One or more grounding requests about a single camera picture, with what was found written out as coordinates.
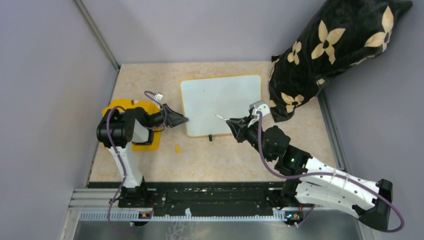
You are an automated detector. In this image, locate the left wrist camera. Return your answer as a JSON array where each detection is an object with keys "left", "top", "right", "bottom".
[{"left": 153, "top": 93, "right": 163, "bottom": 103}]

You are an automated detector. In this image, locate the yellow folded cloth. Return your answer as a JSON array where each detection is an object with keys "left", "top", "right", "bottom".
[{"left": 96, "top": 99, "right": 164, "bottom": 151}]

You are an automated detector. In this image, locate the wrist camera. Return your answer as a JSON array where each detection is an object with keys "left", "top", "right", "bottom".
[
  {"left": 153, "top": 93, "right": 163, "bottom": 103},
  {"left": 247, "top": 100, "right": 271, "bottom": 128}
]

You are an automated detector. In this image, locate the white whiteboard yellow rim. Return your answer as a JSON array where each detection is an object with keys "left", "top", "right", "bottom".
[{"left": 180, "top": 74, "right": 263, "bottom": 138}]

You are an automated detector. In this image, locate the aluminium frame post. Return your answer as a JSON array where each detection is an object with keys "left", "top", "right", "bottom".
[{"left": 72, "top": 0, "right": 121, "bottom": 71}]

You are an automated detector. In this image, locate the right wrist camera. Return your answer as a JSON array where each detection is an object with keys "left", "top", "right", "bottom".
[{"left": 247, "top": 100, "right": 271, "bottom": 128}]

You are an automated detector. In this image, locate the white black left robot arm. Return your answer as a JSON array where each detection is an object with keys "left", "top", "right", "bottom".
[{"left": 96, "top": 104, "right": 189, "bottom": 207}]

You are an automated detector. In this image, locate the black floral pillow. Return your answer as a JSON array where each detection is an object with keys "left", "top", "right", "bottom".
[{"left": 268, "top": 0, "right": 413, "bottom": 123}]

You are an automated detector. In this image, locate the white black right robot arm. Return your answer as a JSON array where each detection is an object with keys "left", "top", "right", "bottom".
[{"left": 226, "top": 117, "right": 393, "bottom": 232}]

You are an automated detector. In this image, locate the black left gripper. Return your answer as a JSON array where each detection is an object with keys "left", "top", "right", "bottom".
[{"left": 146, "top": 103, "right": 189, "bottom": 128}]

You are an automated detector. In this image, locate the white marker pen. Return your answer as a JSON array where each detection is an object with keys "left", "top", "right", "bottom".
[{"left": 215, "top": 114, "right": 229, "bottom": 121}]

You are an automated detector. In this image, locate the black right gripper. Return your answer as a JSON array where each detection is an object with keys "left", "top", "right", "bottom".
[{"left": 227, "top": 113, "right": 274, "bottom": 162}]

